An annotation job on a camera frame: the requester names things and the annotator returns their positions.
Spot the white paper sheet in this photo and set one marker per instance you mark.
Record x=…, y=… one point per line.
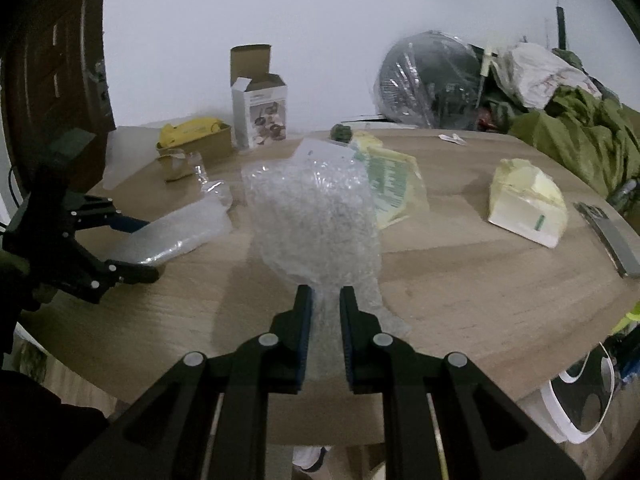
x=130, y=155

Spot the yellow bag with print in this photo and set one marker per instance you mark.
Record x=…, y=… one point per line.
x=190, y=130

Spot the green printed plastic bag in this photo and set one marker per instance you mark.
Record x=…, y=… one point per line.
x=395, y=185

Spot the white paper card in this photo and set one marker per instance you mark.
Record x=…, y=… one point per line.
x=320, y=147

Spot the olive green cloth pile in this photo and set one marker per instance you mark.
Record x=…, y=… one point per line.
x=580, y=135

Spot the white plastic bag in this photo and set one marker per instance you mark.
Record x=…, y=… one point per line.
x=540, y=75

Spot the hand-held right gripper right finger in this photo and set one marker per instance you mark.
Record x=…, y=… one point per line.
x=348, y=320

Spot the yellow tissue pack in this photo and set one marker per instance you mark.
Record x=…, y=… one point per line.
x=525, y=200

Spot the white flat box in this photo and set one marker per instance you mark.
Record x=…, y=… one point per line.
x=367, y=118

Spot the clear air pillow bag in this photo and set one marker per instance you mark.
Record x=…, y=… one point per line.
x=185, y=230

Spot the fan wrapped in plastic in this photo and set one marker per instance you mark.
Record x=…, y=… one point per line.
x=425, y=80

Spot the brown paper box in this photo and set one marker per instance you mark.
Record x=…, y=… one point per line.
x=215, y=147

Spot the black pole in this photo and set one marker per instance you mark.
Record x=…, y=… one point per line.
x=561, y=27

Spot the open white carton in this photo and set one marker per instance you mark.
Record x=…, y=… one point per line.
x=257, y=110

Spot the small green figure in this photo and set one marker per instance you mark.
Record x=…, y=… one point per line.
x=341, y=132

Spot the cream plastic stick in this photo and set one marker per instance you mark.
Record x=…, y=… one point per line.
x=486, y=70

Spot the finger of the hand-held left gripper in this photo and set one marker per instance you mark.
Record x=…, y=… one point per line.
x=95, y=212
x=115, y=272

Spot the person's white shoe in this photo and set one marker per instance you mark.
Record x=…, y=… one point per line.
x=307, y=460

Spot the white bubble wrap sheet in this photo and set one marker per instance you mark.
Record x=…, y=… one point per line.
x=310, y=220

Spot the dark wooden door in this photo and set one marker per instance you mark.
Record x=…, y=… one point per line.
x=50, y=60

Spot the white round appliance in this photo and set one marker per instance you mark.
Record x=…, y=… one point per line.
x=565, y=410

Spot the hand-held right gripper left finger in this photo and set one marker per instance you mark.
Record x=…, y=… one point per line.
x=302, y=320

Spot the person's left forearm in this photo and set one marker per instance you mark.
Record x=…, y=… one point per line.
x=45, y=435

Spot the clear crinkled plastic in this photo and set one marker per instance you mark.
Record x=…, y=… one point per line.
x=212, y=180

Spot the grey smartphone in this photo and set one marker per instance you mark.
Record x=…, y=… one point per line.
x=610, y=240

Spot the small white wrapper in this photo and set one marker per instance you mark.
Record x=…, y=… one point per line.
x=452, y=139

